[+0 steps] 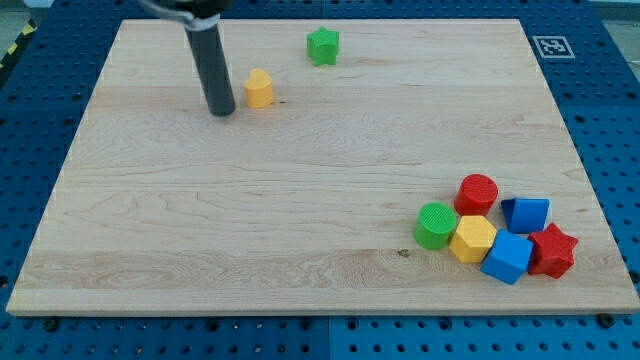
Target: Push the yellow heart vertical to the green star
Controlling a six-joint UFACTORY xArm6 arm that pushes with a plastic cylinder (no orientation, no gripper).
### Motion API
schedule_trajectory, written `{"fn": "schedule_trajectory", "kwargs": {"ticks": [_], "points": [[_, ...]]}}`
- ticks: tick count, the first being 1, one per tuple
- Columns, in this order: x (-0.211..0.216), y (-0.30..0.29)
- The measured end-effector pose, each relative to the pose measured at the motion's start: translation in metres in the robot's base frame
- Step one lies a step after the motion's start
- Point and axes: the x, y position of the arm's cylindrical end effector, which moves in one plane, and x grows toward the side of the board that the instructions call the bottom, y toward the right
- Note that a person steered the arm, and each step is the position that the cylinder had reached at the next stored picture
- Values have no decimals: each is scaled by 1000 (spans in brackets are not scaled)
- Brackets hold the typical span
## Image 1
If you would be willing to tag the yellow heart block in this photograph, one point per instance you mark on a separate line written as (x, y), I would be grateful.
(258, 88)

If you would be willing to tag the green star block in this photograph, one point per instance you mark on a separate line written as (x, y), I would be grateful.
(322, 46)

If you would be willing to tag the red star block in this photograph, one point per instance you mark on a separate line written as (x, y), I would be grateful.
(553, 252)

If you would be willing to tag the light wooden board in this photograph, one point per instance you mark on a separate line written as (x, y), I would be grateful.
(308, 206)

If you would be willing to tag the green cylinder block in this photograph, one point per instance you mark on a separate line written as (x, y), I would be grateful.
(434, 225)

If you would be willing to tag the red cylinder block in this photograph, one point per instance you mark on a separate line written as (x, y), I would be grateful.
(476, 195)

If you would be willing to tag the yellow hexagon block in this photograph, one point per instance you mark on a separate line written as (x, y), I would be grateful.
(472, 239)

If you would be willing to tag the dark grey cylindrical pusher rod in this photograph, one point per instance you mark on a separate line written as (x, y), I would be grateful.
(208, 53)

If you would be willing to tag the blue cube block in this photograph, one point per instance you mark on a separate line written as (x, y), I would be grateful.
(508, 258)

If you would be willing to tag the blue triangular prism block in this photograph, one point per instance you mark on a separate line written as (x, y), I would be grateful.
(525, 215)

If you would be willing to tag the white fiducial marker tag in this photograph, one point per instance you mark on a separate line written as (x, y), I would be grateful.
(553, 47)

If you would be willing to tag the yellow black hazard tape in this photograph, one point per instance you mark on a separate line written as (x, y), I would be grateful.
(18, 46)

